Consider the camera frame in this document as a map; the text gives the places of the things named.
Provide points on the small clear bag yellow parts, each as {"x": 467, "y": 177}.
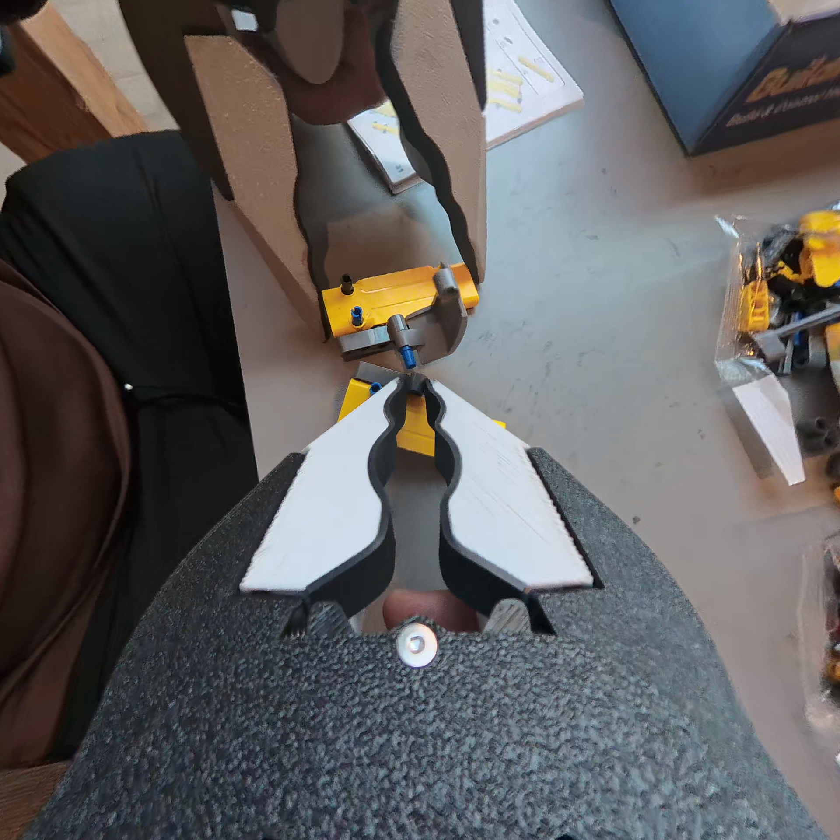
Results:
{"x": 787, "y": 275}

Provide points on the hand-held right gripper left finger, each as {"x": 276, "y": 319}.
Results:
{"x": 321, "y": 518}

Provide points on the open instruction booklet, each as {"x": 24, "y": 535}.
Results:
{"x": 525, "y": 85}

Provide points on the person's left hand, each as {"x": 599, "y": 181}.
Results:
{"x": 354, "y": 92}

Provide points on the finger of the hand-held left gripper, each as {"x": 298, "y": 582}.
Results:
{"x": 249, "y": 144}
{"x": 446, "y": 118}

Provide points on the yellow panel with curved grey panel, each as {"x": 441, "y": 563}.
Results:
{"x": 387, "y": 295}

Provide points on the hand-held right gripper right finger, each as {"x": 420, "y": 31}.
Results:
{"x": 518, "y": 518}

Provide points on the blue cardboard kit box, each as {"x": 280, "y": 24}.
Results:
{"x": 695, "y": 79}

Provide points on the person's black trousers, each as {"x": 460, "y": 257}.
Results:
{"x": 164, "y": 295}

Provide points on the grey desk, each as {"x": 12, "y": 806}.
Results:
{"x": 590, "y": 262}

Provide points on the clear bag black red parts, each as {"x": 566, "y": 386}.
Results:
{"x": 828, "y": 623}

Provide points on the yellow panel with grey beam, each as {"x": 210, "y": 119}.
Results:
{"x": 420, "y": 433}

